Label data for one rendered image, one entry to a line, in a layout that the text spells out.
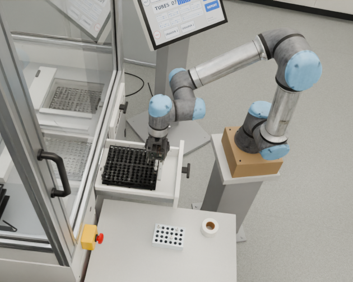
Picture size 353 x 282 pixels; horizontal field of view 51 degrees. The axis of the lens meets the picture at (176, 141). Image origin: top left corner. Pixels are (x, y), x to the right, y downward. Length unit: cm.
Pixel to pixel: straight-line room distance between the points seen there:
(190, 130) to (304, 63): 174
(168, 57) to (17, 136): 164
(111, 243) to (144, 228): 15
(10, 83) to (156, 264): 104
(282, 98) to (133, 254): 83
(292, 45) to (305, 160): 180
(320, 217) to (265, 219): 38
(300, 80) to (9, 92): 87
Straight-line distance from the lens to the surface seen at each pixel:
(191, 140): 280
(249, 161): 171
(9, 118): 73
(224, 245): 161
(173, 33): 208
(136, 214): 163
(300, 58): 124
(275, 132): 148
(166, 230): 156
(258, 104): 164
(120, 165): 163
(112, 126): 169
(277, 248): 254
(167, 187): 161
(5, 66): 68
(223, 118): 304
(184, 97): 129
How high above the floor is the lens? 221
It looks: 52 degrees down
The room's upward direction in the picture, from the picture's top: 8 degrees clockwise
